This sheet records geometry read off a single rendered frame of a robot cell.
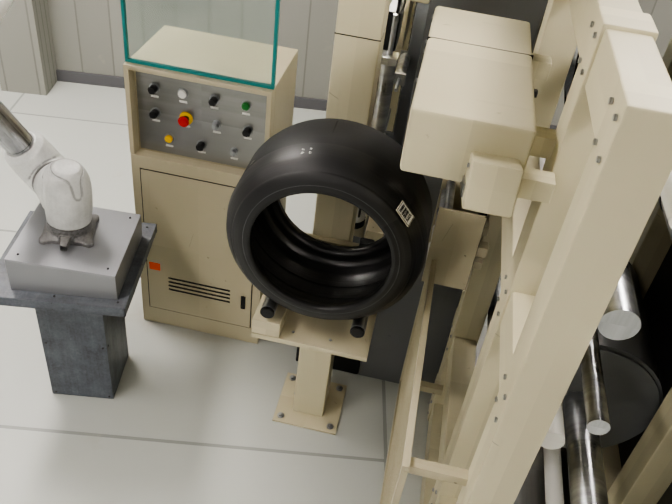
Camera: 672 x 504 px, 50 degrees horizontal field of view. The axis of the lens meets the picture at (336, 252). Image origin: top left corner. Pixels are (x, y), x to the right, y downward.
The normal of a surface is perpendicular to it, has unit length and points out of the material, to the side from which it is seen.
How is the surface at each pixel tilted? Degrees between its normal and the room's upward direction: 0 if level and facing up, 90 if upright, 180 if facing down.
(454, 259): 90
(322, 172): 43
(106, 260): 5
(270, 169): 53
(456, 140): 90
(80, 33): 90
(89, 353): 90
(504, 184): 72
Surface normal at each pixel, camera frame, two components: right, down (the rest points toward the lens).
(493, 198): -0.15, 0.33
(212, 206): -0.19, 0.60
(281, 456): 0.11, -0.77
